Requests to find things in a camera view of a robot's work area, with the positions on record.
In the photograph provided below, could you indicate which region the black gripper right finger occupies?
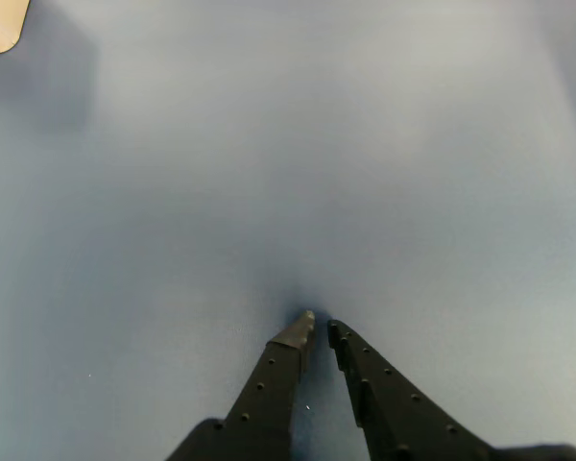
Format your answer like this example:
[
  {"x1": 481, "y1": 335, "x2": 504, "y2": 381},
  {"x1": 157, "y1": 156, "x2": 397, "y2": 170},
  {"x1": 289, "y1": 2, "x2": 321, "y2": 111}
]
[{"x1": 325, "y1": 319, "x2": 505, "y2": 461}]

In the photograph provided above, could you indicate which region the dark blue table mat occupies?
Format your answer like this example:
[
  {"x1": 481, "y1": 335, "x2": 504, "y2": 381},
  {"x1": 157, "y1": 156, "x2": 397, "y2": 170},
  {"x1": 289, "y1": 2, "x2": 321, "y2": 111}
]
[{"x1": 0, "y1": 0, "x2": 576, "y2": 461}]

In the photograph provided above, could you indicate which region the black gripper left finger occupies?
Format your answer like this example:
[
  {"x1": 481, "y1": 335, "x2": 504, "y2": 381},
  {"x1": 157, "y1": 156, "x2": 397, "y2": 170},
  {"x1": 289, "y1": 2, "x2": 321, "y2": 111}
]
[{"x1": 165, "y1": 309, "x2": 317, "y2": 461}]

